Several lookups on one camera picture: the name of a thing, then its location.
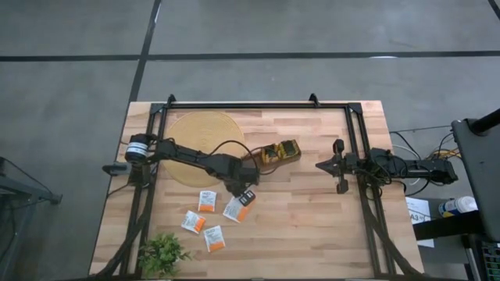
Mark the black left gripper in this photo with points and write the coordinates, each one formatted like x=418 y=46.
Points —
x=238 y=171

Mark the black keyboard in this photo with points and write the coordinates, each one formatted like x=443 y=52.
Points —
x=492 y=261

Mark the black shelf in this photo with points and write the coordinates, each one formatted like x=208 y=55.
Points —
x=449 y=226

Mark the black aluminium rig frame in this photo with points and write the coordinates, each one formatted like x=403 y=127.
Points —
x=254 y=105

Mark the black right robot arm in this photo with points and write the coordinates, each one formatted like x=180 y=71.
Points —
x=422 y=171

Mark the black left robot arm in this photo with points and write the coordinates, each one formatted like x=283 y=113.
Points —
x=183 y=154

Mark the wooden tea organizer box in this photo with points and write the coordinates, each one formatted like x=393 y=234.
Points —
x=297 y=154

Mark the wipes canister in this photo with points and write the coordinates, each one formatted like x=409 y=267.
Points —
x=461 y=205

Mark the white paper sheet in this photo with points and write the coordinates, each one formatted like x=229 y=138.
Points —
x=414 y=207

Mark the orange tea packet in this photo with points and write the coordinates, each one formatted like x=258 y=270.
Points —
x=214 y=238
x=234 y=212
x=207 y=201
x=193 y=222

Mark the round woven placemat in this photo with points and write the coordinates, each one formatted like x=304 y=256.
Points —
x=195 y=129

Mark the grey table bracket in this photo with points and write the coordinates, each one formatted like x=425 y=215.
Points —
x=115 y=168

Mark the green yellow tea packet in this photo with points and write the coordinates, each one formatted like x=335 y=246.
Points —
x=289 y=148

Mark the black stand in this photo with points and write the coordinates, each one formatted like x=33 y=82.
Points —
x=23 y=191

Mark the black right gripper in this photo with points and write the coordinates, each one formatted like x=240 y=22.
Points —
x=345 y=166

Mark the dark grey cart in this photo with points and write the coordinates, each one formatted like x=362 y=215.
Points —
x=476 y=164

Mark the small green table plant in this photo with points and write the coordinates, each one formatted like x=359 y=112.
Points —
x=162 y=253

